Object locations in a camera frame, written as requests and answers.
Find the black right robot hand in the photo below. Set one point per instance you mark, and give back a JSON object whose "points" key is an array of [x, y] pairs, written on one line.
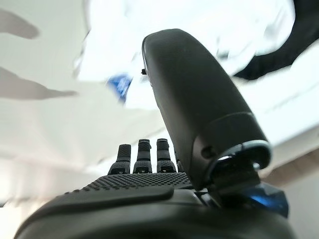
{"points": [[194, 104]]}

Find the white garment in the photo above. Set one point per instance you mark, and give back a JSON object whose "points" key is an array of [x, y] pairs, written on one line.
{"points": [[119, 37]]}

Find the black garment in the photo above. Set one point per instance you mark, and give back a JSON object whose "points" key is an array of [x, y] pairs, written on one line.
{"points": [[294, 44]]}

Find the bed with beige cover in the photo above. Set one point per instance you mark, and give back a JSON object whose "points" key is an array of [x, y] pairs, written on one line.
{"points": [[49, 124]]}

